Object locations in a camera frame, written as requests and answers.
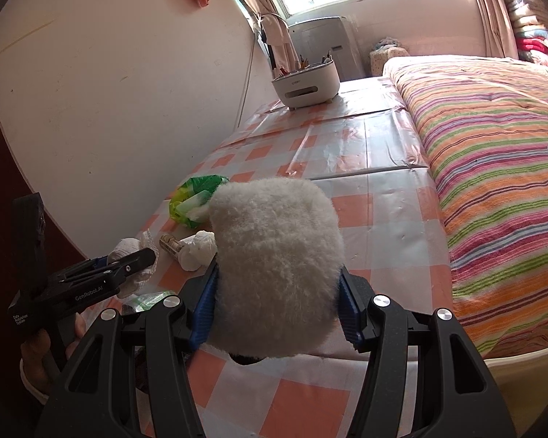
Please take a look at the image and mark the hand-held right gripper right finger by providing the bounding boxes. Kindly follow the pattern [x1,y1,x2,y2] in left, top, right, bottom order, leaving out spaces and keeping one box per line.
[335,267,517,438]

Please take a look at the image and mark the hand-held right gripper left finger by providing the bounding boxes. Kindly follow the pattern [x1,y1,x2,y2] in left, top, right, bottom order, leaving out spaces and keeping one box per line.
[35,267,220,438]

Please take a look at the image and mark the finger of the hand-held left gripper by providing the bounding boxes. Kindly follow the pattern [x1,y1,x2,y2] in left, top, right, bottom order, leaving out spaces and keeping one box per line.
[80,257,113,272]
[55,247,158,286]

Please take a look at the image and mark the white tissue wad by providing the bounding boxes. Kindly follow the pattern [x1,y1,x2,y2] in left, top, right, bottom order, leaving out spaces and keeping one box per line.
[107,236,158,299]
[178,231,217,272]

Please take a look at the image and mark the white fluffy plush toy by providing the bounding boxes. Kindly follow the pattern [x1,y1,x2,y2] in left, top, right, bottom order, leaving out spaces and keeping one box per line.
[208,177,345,366]

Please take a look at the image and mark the cream plastic bin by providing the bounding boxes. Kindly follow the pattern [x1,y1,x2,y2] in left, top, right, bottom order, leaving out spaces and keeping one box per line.
[484,342,548,438]

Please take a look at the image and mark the person's left forearm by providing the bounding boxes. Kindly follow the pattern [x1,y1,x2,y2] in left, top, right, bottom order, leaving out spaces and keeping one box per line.
[19,360,51,406]

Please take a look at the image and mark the person's left hand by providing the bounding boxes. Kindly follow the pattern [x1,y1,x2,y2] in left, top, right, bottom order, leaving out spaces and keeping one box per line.
[20,312,90,397]

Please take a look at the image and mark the green white wrapper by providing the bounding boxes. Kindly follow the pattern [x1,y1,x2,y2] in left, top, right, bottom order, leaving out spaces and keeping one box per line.
[121,289,179,315]

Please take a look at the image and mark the green plastic bag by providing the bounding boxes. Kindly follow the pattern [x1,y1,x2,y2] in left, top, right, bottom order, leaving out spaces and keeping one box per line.
[169,174,230,230]

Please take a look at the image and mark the orange checkered tablecloth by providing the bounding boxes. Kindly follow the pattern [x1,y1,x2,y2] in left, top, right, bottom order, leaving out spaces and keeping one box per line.
[80,75,455,438]

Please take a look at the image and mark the striped bed blanket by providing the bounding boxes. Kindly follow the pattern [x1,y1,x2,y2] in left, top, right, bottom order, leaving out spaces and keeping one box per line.
[383,55,548,359]

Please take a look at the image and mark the white desktop organizer box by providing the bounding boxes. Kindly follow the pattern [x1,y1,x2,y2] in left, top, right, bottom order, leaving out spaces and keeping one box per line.
[271,61,341,111]

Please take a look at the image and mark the bunch of pens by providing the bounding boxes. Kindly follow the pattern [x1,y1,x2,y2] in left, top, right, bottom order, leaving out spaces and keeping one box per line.
[278,51,335,78]

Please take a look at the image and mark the spotted stool cover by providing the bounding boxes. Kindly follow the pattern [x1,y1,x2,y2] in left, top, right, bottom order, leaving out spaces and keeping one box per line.
[370,39,412,78]

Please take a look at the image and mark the white portable appliance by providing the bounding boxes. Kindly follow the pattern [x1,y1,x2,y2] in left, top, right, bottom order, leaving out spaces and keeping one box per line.
[287,16,365,82]

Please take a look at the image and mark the stack of folded quilts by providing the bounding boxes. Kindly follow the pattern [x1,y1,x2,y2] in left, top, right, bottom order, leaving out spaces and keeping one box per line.
[502,0,548,71]

